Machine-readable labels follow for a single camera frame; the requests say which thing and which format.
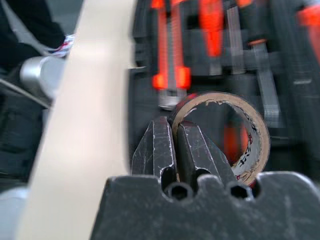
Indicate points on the black orange utility knife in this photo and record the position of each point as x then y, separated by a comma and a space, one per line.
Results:
172, 50

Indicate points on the black tool case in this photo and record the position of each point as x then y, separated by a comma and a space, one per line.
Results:
295, 112

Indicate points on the black electrical tape roll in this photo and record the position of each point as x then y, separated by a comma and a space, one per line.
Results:
260, 127

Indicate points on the orange test pen screwdriver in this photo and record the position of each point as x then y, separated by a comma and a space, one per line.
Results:
212, 27

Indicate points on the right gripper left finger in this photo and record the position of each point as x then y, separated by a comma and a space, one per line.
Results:
160, 150

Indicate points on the silver left robot leg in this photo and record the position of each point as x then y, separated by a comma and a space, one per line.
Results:
35, 72

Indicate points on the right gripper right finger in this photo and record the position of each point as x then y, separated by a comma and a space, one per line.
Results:
195, 150

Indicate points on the white striped sneaker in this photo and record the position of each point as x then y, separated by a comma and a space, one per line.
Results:
63, 46

